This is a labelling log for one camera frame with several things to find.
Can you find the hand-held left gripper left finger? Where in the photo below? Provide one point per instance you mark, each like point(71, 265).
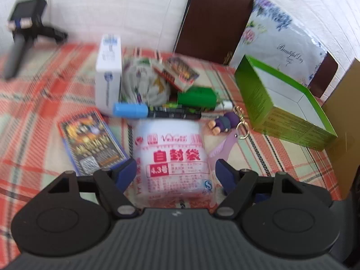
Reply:
point(126, 172)

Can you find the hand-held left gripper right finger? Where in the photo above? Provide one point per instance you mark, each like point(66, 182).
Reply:
point(225, 174)

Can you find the white zip bag packet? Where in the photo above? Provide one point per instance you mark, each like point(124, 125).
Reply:
point(168, 157)

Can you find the blue card pack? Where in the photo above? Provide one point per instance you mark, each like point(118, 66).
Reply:
point(90, 140)

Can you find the green cardboard box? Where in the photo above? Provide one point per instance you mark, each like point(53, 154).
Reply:
point(281, 123)

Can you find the black marker pen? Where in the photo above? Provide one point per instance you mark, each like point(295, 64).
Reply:
point(174, 113)

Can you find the green packet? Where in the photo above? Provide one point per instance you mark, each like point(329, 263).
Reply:
point(197, 97)

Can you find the white carton box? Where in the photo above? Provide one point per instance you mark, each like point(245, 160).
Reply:
point(108, 70)

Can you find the red snack packet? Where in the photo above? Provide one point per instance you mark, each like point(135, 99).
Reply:
point(177, 73)

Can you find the white pen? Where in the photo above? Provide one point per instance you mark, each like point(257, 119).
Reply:
point(225, 106)

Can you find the black action camera on tripod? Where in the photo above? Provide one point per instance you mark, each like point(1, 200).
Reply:
point(28, 14)

